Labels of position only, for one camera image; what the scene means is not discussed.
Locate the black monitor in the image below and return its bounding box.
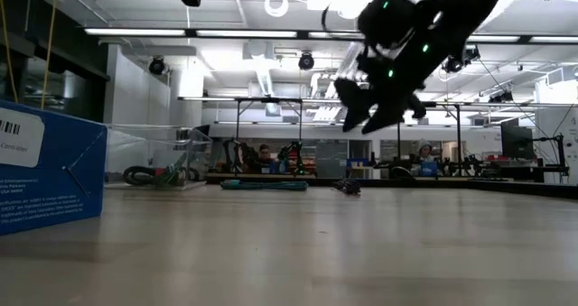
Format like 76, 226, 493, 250
499, 118, 535, 161

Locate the black table edge rail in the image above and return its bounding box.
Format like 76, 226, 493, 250
205, 173, 578, 200

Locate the blue controller box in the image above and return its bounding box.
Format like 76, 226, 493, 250
0, 98, 108, 237

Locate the small dark object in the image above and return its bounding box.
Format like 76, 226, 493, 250
332, 177, 363, 197

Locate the white ring lamp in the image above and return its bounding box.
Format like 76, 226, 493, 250
264, 0, 290, 19

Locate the yellow hanging cable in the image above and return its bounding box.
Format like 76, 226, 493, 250
0, 0, 19, 104
40, 0, 60, 111

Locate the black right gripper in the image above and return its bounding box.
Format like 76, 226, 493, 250
333, 39, 434, 135

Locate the clear plastic bin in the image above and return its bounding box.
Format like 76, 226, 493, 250
106, 124, 213, 190

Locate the teal tool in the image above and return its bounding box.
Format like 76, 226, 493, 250
219, 179, 310, 192

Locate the black frame beam with lights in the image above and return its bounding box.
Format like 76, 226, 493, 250
83, 27, 578, 45

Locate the black station frame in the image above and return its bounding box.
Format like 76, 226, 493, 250
396, 101, 462, 172
234, 97, 304, 162

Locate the black ceiling spotlight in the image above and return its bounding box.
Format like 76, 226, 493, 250
489, 90, 515, 104
442, 46, 480, 75
297, 51, 315, 71
148, 56, 166, 76

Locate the person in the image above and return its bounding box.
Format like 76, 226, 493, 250
415, 138, 437, 176
256, 143, 275, 174

